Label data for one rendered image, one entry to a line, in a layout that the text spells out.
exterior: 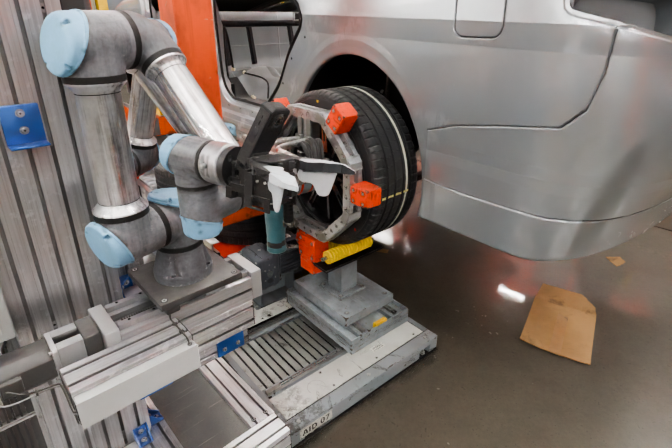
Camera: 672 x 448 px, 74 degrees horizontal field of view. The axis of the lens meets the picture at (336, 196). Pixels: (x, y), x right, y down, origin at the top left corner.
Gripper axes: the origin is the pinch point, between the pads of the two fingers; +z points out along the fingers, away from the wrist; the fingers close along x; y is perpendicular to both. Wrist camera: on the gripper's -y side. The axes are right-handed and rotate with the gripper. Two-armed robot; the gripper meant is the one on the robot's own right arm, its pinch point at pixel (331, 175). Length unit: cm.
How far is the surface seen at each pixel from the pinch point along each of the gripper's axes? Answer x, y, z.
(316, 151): -74, 13, -53
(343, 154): -82, 14, -47
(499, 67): -85, -19, 1
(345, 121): -82, 2, -48
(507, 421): -107, 110, 22
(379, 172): -89, 19, -36
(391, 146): -97, 11, -36
